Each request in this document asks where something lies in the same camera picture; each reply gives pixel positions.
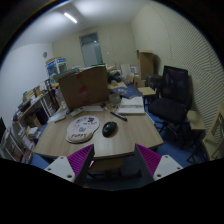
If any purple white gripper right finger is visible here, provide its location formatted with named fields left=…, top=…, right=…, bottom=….
left=135, top=144, right=182, bottom=181

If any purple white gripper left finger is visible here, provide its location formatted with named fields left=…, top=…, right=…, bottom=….
left=46, top=144, right=95, bottom=185

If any round puppy mouse pad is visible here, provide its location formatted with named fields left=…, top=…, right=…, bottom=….
left=66, top=115, right=100, bottom=144

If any black computer mouse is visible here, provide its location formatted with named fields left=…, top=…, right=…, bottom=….
left=102, top=121, right=117, bottom=137

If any wooden table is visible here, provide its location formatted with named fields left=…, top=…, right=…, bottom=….
left=35, top=104, right=163, bottom=160

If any white remote control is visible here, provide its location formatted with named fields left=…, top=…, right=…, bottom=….
left=70, top=107, right=84, bottom=117

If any light wooden chair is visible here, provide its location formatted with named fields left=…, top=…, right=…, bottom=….
left=202, top=103, right=224, bottom=161

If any black office chair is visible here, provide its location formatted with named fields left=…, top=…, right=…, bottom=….
left=148, top=65, right=192, bottom=135

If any black pen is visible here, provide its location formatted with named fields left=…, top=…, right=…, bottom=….
left=110, top=112, right=128, bottom=121

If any white open book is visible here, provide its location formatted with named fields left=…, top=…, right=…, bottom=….
left=118, top=96, right=145, bottom=114

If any wooden shelf unit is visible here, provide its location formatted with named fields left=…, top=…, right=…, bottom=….
left=0, top=90, right=58, bottom=163

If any small wooden stool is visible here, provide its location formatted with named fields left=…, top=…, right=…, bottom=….
left=139, top=87, right=156, bottom=105

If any large brown cardboard box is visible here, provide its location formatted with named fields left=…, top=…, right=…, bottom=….
left=59, top=66, right=109, bottom=109

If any tall cardboard box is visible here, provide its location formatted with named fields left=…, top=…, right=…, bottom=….
left=137, top=50, right=154, bottom=80

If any blue white box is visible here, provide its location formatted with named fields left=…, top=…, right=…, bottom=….
left=46, top=57, right=67, bottom=76

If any grey door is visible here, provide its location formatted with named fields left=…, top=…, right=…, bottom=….
left=80, top=33, right=103, bottom=67

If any ceiling tube light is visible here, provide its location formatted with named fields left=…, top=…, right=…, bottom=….
left=64, top=12, right=77, bottom=24

